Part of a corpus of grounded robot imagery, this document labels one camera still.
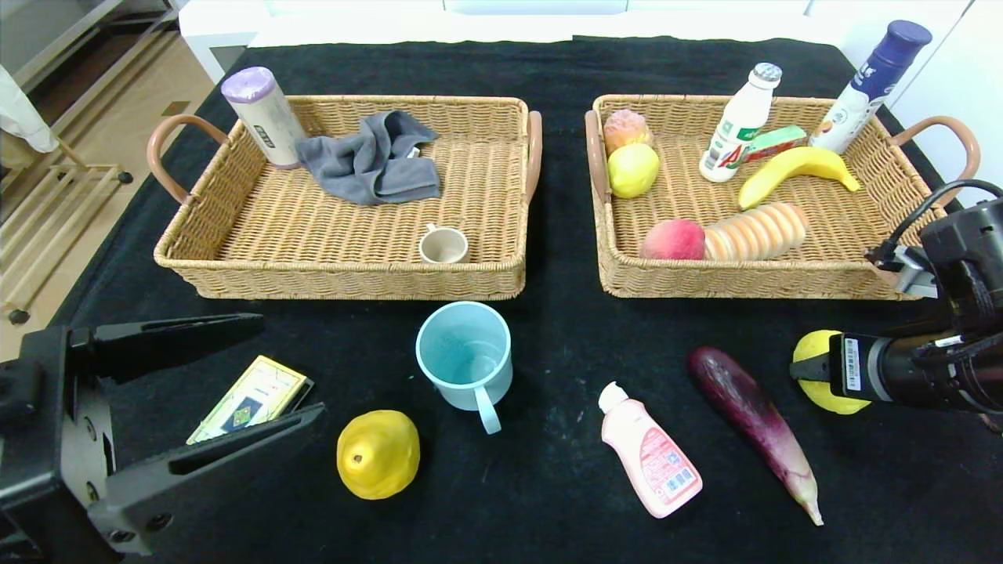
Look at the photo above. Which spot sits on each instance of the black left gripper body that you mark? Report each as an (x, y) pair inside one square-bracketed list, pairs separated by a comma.
[(59, 427)]

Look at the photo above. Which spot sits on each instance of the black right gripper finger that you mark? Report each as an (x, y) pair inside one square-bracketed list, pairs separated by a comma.
[(819, 371)]

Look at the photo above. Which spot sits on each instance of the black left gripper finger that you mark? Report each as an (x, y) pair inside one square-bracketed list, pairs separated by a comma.
[(141, 501), (141, 345)]

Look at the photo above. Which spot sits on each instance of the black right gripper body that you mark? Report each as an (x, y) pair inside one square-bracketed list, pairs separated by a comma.
[(852, 364)]

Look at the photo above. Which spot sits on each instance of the large yellow lemon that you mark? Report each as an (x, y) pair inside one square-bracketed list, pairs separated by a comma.
[(838, 399)]

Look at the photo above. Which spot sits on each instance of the purple eggplant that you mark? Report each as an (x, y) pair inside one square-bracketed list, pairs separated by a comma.
[(744, 407)]

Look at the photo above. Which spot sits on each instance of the yellow green card box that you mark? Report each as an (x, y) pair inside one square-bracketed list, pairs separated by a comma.
[(251, 392)]

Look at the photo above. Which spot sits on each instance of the pink plastic bottle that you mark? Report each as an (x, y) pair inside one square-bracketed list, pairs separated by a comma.
[(650, 454)]

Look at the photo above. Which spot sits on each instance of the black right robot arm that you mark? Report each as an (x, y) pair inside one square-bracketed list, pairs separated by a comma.
[(925, 376)]

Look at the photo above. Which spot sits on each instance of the sliced bread loaf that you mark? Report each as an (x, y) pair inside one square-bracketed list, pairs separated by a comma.
[(752, 233)]

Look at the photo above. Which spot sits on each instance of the gold metal rack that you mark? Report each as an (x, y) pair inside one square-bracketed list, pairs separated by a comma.
[(86, 168)]

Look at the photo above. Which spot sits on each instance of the red peach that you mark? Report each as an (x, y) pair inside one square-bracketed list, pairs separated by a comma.
[(674, 240)]

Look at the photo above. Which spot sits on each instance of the yellow banana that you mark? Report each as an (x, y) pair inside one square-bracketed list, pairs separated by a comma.
[(799, 164)]

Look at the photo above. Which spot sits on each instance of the green and red small box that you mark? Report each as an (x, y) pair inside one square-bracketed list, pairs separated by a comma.
[(780, 142)]

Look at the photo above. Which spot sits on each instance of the yellow pear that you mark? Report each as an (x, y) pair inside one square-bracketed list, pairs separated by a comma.
[(380, 458)]

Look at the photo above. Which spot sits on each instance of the white canister with purple lid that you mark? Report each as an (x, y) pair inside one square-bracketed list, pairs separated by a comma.
[(269, 125)]

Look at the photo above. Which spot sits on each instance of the white hanging fabric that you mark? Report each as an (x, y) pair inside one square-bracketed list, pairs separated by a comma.
[(19, 117)]

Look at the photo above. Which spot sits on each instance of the white milk bottle grey cap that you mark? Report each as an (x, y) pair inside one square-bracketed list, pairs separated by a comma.
[(736, 125)]

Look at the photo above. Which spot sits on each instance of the white bottle with blue cap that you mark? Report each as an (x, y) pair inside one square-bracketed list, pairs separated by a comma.
[(854, 102)]

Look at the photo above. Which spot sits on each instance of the yellow green apple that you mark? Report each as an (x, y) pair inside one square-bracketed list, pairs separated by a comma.
[(633, 171)]

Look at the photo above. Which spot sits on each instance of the grey cloth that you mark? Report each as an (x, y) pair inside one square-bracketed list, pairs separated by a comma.
[(368, 163)]

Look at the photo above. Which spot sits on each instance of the black table cloth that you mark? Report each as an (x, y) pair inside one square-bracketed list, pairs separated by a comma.
[(548, 486)]

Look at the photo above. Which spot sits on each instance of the pink orange pastry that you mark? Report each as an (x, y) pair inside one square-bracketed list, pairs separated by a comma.
[(625, 129)]

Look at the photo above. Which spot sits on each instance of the small beige cup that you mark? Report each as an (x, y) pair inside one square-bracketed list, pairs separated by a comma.
[(444, 249)]

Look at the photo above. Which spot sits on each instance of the light blue plastic mug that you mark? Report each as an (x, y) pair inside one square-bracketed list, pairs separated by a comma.
[(462, 352)]

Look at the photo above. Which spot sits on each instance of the white table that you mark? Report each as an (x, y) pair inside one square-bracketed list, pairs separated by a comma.
[(353, 19)]

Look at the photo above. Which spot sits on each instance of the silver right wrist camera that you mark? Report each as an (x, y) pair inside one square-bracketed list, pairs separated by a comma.
[(913, 278)]

